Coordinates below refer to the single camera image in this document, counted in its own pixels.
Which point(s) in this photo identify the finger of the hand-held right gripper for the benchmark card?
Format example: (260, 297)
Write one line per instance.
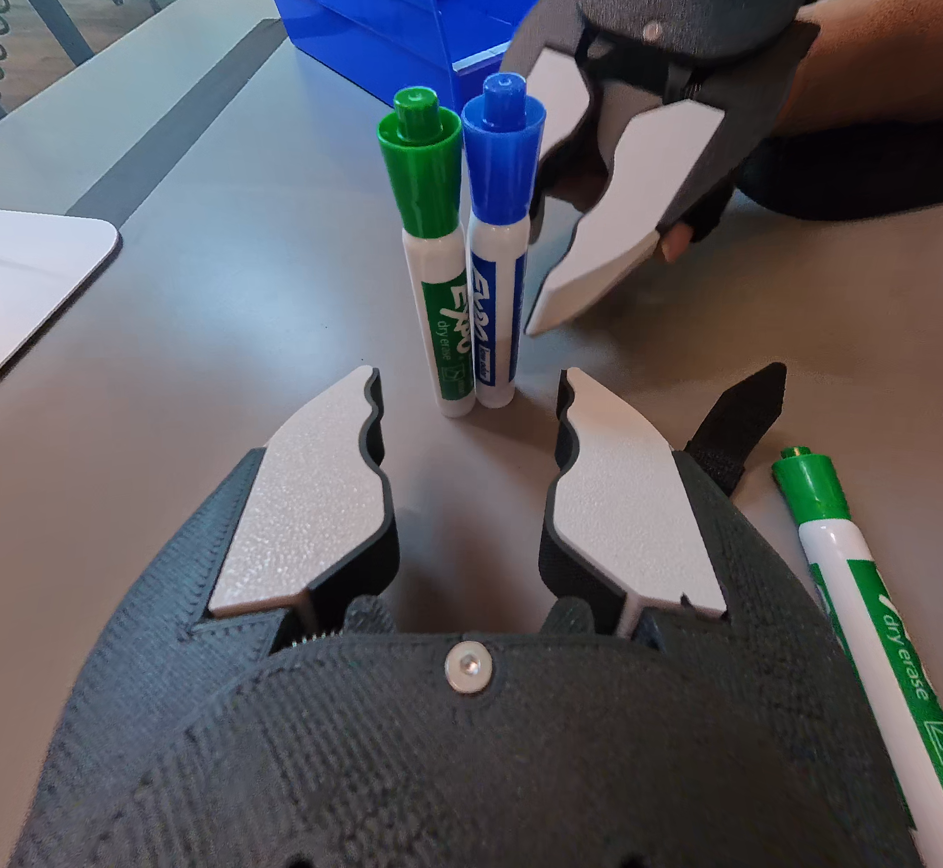
(648, 176)
(563, 95)

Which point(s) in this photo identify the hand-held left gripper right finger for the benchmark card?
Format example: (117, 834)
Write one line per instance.
(633, 514)

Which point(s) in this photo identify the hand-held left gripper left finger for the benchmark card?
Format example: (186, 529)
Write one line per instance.
(295, 514)

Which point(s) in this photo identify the blue dry-erase marker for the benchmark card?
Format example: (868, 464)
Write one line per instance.
(501, 161)

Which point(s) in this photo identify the green dry-erase marker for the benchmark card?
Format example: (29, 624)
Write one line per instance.
(427, 168)
(847, 588)

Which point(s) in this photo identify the person's right forearm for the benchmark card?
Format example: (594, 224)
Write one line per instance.
(869, 58)

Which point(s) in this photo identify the person's right hand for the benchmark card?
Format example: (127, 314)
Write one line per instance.
(674, 246)

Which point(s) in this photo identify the white stand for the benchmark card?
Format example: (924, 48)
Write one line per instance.
(44, 264)

